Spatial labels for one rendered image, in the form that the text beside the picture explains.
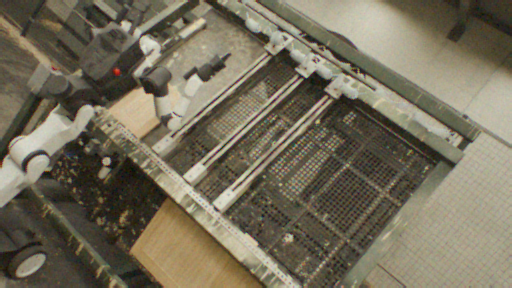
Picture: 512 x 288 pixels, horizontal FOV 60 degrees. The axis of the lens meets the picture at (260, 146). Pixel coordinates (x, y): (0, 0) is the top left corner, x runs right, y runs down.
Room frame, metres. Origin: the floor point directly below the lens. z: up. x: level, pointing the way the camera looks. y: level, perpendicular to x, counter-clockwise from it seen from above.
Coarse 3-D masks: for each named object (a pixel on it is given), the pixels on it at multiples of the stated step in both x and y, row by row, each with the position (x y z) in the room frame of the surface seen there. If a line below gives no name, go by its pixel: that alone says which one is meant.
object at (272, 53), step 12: (276, 36) 2.89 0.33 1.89; (288, 36) 3.05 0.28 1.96; (264, 48) 2.98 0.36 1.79; (276, 48) 2.98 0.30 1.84; (264, 60) 2.97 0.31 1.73; (252, 72) 2.90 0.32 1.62; (228, 84) 2.83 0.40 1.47; (240, 84) 2.85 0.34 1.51; (216, 96) 2.77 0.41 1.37; (228, 96) 2.81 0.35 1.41; (204, 108) 2.72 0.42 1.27; (216, 108) 2.77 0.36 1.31; (192, 120) 2.69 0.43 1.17; (204, 120) 2.73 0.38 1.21; (180, 132) 2.61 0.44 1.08; (156, 144) 2.55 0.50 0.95; (168, 144) 2.55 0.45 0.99
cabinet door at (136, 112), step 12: (168, 84) 2.87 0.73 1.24; (132, 96) 2.80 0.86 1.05; (144, 96) 2.81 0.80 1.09; (180, 96) 2.82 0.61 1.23; (120, 108) 2.74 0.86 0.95; (132, 108) 2.75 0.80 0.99; (144, 108) 2.76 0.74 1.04; (120, 120) 2.69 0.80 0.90; (132, 120) 2.70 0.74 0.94; (144, 120) 2.70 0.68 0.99; (156, 120) 2.71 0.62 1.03; (132, 132) 2.65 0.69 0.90; (144, 132) 2.65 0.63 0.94
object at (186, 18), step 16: (192, 16) 3.31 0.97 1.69; (176, 32) 3.24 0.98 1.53; (272, 80) 3.01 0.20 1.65; (336, 128) 2.82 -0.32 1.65; (304, 160) 2.69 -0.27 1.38; (288, 176) 2.62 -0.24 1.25; (416, 176) 2.65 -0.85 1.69; (272, 192) 2.51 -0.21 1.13; (288, 208) 2.48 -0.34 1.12; (384, 208) 2.54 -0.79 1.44; (368, 224) 2.48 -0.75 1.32; (336, 256) 2.34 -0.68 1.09
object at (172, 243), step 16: (160, 208) 2.66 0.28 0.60; (176, 208) 2.63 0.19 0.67; (160, 224) 2.63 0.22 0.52; (176, 224) 2.61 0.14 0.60; (192, 224) 2.58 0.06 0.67; (144, 240) 2.64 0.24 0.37; (160, 240) 2.62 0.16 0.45; (176, 240) 2.59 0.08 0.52; (192, 240) 2.56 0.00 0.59; (208, 240) 2.53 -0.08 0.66; (144, 256) 2.62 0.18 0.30; (160, 256) 2.60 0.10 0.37; (176, 256) 2.57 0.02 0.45; (192, 256) 2.54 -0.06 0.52; (208, 256) 2.51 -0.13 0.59; (224, 256) 2.48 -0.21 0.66; (160, 272) 2.57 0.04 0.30; (176, 272) 2.55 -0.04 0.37; (192, 272) 2.52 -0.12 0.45; (208, 272) 2.49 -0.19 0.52; (224, 272) 2.46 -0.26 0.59; (240, 272) 2.44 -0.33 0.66
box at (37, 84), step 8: (40, 64) 2.58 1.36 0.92; (40, 72) 2.57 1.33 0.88; (48, 72) 2.55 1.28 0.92; (32, 80) 2.58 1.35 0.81; (40, 80) 2.56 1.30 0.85; (48, 80) 2.56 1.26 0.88; (32, 88) 2.57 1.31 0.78; (40, 88) 2.55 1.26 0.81; (40, 96) 2.57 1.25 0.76; (48, 96) 2.62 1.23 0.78
